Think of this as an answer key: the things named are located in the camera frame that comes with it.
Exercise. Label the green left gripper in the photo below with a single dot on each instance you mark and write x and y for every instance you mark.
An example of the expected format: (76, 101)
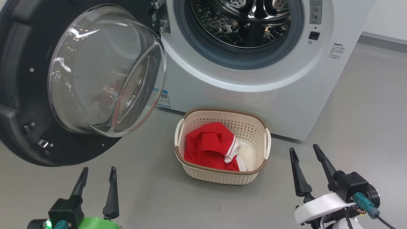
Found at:
(98, 223)

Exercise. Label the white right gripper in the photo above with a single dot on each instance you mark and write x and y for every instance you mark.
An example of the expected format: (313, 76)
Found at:
(324, 206)

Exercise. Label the red and white garment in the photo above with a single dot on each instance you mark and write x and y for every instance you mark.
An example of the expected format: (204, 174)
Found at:
(206, 143)

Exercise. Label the black round glass washer door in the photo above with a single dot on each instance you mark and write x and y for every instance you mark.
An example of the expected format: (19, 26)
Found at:
(19, 95)

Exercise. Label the white washing machine body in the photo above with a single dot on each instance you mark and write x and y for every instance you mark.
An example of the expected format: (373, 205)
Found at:
(254, 101)

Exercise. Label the cream perforated laundry basket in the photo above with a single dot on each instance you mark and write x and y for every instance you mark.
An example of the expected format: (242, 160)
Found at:
(219, 176)

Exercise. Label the black door latch slot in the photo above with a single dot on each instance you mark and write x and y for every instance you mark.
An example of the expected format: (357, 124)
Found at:
(314, 35)

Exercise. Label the grey rubber door gasket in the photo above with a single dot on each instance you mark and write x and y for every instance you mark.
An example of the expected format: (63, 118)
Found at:
(197, 47)

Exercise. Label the metal door hinge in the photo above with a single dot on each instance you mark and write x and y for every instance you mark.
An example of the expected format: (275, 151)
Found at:
(160, 17)

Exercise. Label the round drain filter cover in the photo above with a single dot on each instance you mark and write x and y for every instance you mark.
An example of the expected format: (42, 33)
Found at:
(289, 125)

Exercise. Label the blue energy label sticker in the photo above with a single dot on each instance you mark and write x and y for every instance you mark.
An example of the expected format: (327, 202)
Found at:
(163, 99)

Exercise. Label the small printed text label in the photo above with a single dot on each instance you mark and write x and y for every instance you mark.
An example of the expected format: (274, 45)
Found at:
(336, 51)

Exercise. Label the steel washer drum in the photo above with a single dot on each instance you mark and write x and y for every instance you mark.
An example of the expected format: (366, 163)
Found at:
(235, 25)

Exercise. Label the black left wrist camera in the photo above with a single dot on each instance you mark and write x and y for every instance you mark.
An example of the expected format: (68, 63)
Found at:
(65, 210)

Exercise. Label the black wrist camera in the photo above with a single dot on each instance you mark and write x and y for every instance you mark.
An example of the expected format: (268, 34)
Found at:
(353, 184)
(65, 210)

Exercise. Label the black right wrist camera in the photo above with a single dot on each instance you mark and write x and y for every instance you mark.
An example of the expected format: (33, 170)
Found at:
(353, 184)

